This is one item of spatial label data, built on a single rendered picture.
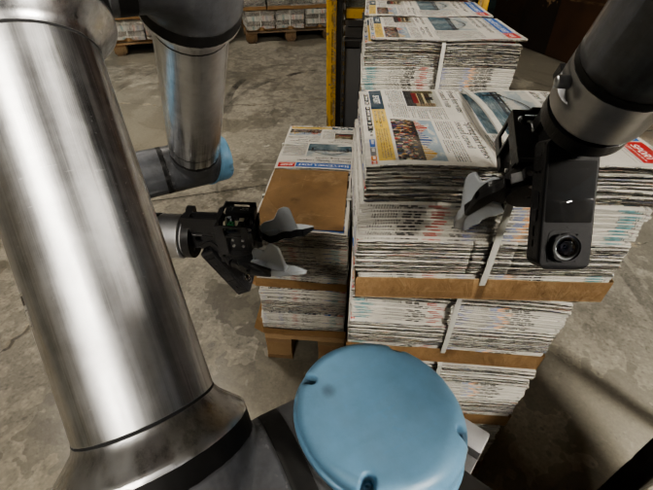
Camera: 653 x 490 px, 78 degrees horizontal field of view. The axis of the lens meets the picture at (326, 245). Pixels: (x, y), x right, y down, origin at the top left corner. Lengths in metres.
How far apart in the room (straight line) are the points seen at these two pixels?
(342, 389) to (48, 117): 0.24
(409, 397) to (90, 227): 0.22
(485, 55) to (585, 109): 0.80
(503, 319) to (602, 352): 1.15
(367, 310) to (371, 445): 0.49
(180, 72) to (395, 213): 0.30
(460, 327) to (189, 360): 0.59
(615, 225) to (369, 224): 0.32
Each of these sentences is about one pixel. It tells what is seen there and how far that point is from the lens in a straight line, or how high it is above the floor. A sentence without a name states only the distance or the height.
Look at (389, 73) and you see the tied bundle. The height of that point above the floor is 0.99.
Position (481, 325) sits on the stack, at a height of 0.72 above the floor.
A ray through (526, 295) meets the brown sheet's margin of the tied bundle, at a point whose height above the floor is 0.85.
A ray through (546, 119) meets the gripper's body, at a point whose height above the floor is 1.17.
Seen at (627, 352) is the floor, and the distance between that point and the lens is 1.97.
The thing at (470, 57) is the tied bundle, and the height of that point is 1.03.
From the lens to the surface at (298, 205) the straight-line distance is 1.25.
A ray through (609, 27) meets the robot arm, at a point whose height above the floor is 1.24.
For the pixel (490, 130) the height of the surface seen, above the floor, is 1.06.
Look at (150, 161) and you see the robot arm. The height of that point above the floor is 1.01.
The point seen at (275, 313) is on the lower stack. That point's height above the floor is 0.25.
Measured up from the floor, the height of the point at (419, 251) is 0.93.
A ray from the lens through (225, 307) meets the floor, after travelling 1.79.
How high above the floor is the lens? 1.29
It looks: 39 degrees down
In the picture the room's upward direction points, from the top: straight up
